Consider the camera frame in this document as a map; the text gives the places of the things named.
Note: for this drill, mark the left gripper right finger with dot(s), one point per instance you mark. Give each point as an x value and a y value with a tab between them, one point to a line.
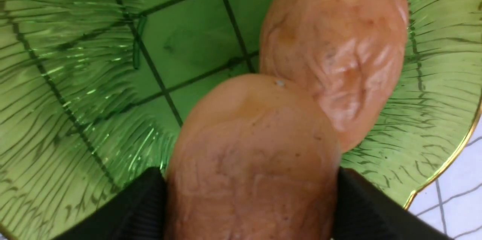
363	212

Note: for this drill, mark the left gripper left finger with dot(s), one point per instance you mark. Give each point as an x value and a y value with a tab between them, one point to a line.
136	213

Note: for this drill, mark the brown potato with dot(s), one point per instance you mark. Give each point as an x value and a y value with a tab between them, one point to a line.
348	54
256	159

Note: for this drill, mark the green glass plate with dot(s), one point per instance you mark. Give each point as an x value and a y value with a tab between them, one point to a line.
94	92

